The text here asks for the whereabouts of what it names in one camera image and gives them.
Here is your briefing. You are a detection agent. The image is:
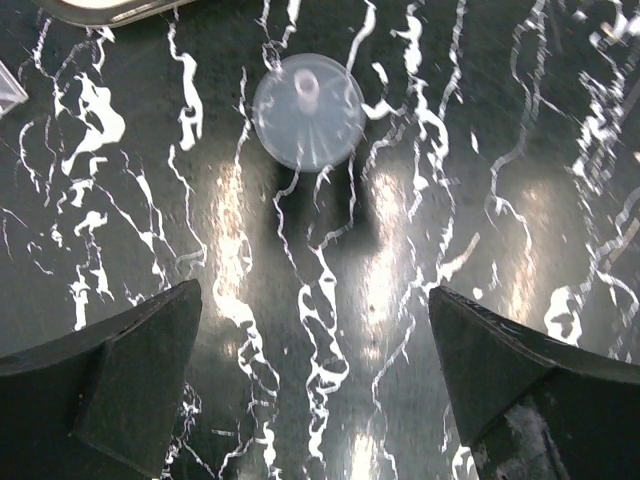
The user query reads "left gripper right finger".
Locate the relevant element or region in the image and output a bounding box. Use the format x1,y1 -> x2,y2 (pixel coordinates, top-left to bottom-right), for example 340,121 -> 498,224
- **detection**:
429,287 -> 639,479

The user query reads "clear test tube rack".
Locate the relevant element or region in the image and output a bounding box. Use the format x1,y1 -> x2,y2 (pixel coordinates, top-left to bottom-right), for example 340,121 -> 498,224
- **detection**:
0,62 -> 29,118

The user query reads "strawberry print tray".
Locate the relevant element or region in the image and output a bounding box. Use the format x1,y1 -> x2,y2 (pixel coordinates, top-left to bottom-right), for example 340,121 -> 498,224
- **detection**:
35,0 -> 192,28

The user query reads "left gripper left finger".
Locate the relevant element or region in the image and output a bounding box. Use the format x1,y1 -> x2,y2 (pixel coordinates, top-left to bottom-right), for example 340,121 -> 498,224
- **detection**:
1,280 -> 202,479

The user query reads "clear plastic funnel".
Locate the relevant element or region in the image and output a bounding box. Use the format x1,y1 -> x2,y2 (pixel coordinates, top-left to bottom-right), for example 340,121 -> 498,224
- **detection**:
253,53 -> 366,173

